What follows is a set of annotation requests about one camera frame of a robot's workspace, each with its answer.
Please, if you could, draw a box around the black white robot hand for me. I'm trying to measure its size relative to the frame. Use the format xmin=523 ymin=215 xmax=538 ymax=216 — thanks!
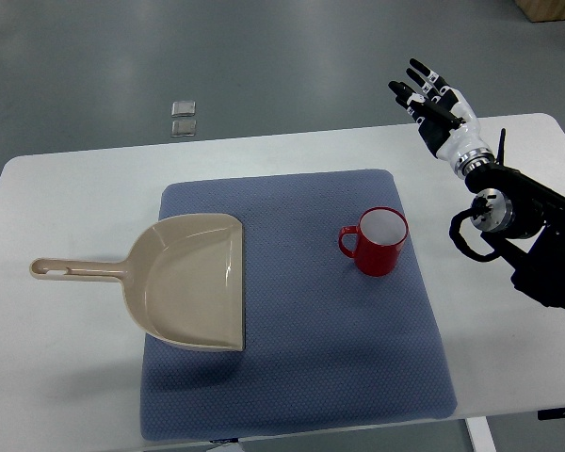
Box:
xmin=388 ymin=58 xmax=494 ymax=179

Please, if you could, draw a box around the red cup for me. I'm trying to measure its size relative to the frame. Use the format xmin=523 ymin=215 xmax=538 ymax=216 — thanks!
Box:
xmin=338 ymin=206 xmax=409 ymax=277

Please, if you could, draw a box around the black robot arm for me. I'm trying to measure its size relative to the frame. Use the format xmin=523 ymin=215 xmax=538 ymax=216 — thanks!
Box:
xmin=449 ymin=130 xmax=565 ymax=311

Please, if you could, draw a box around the beige plastic dustpan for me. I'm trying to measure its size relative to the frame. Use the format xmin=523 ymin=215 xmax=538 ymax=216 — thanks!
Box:
xmin=29 ymin=213 xmax=245 ymax=352

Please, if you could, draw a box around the wooden box corner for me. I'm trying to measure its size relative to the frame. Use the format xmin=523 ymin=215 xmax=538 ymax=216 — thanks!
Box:
xmin=514 ymin=0 xmax=565 ymax=23

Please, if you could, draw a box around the upper metal floor plate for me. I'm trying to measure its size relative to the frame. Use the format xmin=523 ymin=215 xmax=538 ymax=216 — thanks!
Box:
xmin=171 ymin=100 xmax=196 ymax=118

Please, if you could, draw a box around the metal floor plate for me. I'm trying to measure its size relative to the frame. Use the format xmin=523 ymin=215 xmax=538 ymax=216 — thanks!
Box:
xmin=170 ymin=119 xmax=197 ymax=137
xmin=171 ymin=100 xmax=196 ymax=118

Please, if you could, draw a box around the lower metal floor plate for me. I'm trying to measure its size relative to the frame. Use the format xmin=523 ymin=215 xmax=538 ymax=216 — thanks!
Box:
xmin=170 ymin=119 xmax=197 ymax=137

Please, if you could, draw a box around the black table control panel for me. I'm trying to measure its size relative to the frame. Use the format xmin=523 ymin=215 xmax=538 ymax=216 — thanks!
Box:
xmin=537 ymin=408 xmax=565 ymax=421

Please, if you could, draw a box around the white table leg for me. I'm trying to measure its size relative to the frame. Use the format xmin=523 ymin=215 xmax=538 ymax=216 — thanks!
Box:
xmin=465 ymin=416 xmax=496 ymax=452

